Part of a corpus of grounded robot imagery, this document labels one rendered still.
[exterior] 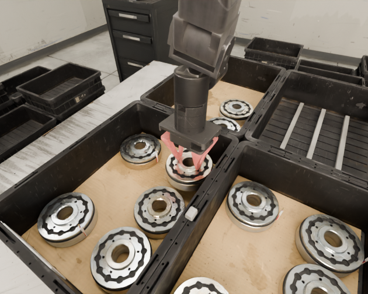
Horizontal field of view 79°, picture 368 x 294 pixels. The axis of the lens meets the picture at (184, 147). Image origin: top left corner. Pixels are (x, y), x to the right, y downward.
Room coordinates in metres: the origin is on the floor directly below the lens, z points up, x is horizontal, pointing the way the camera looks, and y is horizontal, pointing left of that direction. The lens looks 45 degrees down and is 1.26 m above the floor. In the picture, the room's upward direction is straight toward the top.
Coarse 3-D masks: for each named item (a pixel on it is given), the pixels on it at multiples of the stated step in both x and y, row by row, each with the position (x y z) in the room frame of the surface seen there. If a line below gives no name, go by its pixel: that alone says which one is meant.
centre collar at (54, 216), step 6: (66, 204) 0.23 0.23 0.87; (72, 204) 0.23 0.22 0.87; (54, 210) 0.22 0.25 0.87; (60, 210) 0.22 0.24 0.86; (78, 210) 0.22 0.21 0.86; (54, 216) 0.21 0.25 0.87; (72, 216) 0.21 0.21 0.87; (54, 222) 0.19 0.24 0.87; (60, 222) 0.19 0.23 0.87; (66, 222) 0.19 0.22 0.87
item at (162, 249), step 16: (160, 112) 0.46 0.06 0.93; (96, 128) 0.39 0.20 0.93; (80, 144) 0.34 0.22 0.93; (48, 160) 0.29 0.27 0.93; (224, 160) 0.29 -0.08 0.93; (32, 176) 0.25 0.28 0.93; (208, 176) 0.25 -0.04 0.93; (0, 224) 0.16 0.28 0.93; (176, 224) 0.16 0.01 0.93; (16, 240) 0.14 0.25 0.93; (32, 256) 0.11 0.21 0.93; (160, 256) 0.11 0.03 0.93; (48, 272) 0.09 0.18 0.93; (144, 272) 0.09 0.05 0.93; (64, 288) 0.08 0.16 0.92
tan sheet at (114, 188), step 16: (112, 160) 0.38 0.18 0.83; (160, 160) 0.38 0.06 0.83; (96, 176) 0.33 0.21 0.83; (112, 176) 0.33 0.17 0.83; (128, 176) 0.33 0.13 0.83; (144, 176) 0.33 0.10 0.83; (160, 176) 0.33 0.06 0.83; (96, 192) 0.28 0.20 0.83; (112, 192) 0.28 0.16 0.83; (128, 192) 0.28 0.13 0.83; (192, 192) 0.28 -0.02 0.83; (96, 208) 0.24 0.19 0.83; (112, 208) 0.24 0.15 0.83; (128, 208) 0.24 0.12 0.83; (160, 208) 0.24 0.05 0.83; (96, 224) 0.21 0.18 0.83; (112, 224) 0.21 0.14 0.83; (128, 224) 0.21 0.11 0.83; (32, 240) 0.18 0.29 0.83; (96, 240) 0.18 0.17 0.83; (160, 240) 0.18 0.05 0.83; (48, 256) 0.15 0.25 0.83; (64, 256) 0.15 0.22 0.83; (80, 256) 0.15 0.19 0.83; (128, 256) 0.15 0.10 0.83; (64, 272) 0.12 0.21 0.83; (80, 272) 0.12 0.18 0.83; (80, 288) 0.10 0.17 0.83; (96, 288) 0.10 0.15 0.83
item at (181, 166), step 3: (183, 156) 0.33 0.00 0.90; (186, 156) 0.33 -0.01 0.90; (189, 156) 0.33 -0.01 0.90; (180, 159) 0.32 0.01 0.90; (183, 159) 0.33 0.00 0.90; (180, 162) 0.31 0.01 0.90; (180, 165) 0.31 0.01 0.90; (183, 165) 0.31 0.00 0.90; (180, 168) 0.30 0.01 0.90; (183, 168) 0.30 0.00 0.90; (186, 168) 0.30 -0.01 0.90; (189, 168) 0.30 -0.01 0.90; (192, 168) 0.30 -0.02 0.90
